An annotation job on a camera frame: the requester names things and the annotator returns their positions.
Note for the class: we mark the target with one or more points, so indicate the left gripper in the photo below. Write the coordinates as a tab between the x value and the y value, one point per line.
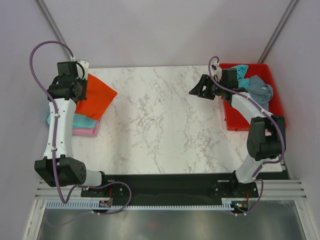
83	82

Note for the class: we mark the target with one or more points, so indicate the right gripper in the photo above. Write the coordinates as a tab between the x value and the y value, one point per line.
204	81

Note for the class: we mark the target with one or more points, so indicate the orange t shirt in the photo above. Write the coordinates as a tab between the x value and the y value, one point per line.
98	98

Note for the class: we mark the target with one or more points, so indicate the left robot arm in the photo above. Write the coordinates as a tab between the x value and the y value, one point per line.
58	167

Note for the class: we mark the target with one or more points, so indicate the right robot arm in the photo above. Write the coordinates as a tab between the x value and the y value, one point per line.
266	136

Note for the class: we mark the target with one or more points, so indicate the cyan t shirt in bin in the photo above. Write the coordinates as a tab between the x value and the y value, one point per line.
242	70

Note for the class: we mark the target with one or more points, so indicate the folded teal t shirt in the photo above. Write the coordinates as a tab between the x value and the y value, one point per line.
77	121

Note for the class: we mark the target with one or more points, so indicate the folded pink t shirt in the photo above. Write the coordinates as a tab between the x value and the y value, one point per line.
87	132

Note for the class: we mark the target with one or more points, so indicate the grey t shirt in bin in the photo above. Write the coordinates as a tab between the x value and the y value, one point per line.
261	92

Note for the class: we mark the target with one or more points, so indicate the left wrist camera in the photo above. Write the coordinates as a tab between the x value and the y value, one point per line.
82	68

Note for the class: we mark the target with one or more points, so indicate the left corner frame post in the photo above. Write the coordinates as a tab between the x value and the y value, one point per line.
50	20

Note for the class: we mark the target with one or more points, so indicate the corner frame post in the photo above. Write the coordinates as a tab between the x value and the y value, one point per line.
50	20
278	30

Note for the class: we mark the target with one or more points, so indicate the right corner frame post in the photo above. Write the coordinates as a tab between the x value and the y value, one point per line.
278	30

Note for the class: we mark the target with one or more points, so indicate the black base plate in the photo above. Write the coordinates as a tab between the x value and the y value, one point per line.
170	189

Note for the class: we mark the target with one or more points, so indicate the white cable duct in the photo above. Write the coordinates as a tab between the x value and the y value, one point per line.
102	205

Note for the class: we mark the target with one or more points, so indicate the aluminium frame rail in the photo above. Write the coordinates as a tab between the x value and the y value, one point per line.
272	190

